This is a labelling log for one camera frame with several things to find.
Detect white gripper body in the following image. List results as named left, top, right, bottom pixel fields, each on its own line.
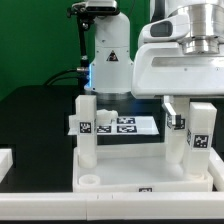
left=131, top=13, right=224, bottom=99

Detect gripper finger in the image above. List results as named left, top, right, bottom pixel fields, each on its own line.
left=162, top=96, right=181, bottom=127

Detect white square desk top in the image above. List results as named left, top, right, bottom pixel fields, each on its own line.
left=72, top=143, right=213, bottom=193

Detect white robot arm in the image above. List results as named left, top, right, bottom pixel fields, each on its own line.
left=84, top=0, right=224, bottom=99

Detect white marker sheet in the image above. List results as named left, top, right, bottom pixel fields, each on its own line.
left=68, top=116, right=159, bottom=135

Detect white right fence bar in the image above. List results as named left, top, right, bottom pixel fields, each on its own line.
left=209, top=149, right=224, bottom=192

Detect white fence bar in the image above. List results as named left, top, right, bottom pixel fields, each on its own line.
left=0, top=192, right=224, bottom=221
left=0, top=149, right=13, bottom=183
left=209, top=149, right=224, bottom=192

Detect white front fence bar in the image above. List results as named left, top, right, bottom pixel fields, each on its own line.
left=0, top=192, right=224, bottom=221

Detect white left fence bar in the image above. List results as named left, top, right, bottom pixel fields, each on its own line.
left=0, top=149, right=13, bottom=183

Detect camera on stand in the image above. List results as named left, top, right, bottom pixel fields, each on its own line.
left=72, top=0, right=119, bottom=15

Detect black cables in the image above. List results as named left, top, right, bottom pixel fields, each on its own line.
left=43, top=68, right=84, bottom=87

